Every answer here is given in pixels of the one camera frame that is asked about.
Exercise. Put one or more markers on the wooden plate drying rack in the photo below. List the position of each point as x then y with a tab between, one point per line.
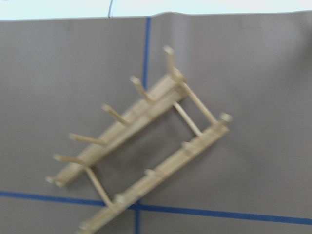
171	89

